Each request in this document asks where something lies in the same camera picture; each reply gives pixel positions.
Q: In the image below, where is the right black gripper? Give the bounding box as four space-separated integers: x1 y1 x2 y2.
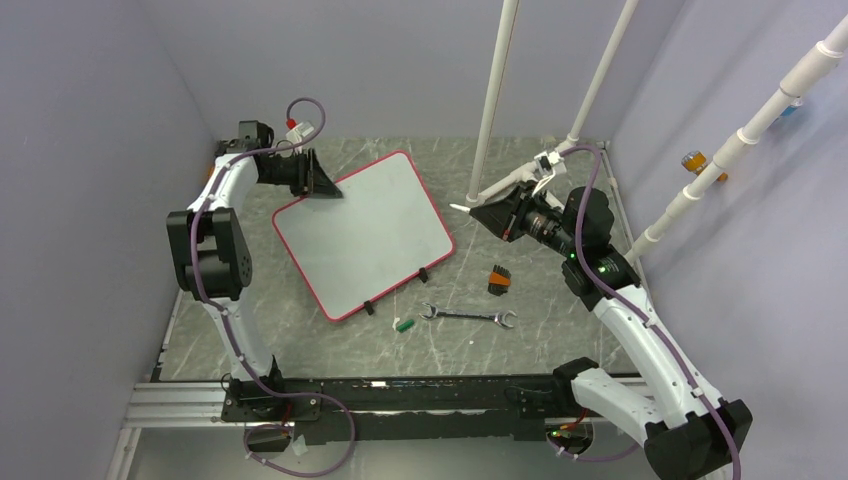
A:
470 179 580 258

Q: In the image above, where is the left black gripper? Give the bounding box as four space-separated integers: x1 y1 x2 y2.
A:
259 149 343 201

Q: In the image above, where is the green whiteboard marker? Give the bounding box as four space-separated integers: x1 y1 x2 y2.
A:
449 203 471 214

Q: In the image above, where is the pink framed whiteboard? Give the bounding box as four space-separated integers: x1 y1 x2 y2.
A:
271 150 456 322

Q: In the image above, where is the green marker cap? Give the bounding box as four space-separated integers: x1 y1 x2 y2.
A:
395 319 415 333

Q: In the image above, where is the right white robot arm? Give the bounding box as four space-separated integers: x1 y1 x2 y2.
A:
470 184 753 479

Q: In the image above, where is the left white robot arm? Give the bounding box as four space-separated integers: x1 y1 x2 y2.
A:
166 119 342 420

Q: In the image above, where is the silver open end wrench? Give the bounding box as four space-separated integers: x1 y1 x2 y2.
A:
419 302 518 329

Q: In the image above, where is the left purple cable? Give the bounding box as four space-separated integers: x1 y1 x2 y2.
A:
188 97 359 480

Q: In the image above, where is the purple cable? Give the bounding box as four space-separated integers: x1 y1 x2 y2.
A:
559 145 743 480
188 97 359 480

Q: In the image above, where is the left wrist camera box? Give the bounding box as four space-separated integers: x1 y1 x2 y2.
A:
285 118 316 144

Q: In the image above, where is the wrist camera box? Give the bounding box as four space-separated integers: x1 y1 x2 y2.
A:
531 150 567 196
285 118 316 144

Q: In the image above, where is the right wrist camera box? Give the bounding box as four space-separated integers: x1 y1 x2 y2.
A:
531 150 567 196

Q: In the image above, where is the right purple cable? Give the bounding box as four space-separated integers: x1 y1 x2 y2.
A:
559 145 743 480

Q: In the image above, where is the orange wall knob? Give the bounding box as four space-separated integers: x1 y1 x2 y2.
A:
681 150 708 176

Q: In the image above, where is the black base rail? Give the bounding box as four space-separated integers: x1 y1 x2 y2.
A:
220 374 598 453

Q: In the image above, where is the blue wall knob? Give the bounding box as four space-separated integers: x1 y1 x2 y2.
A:
779 97 803 118

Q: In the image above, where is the white pvc pipe frame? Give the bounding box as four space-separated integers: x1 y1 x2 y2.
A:
493 1 847 270

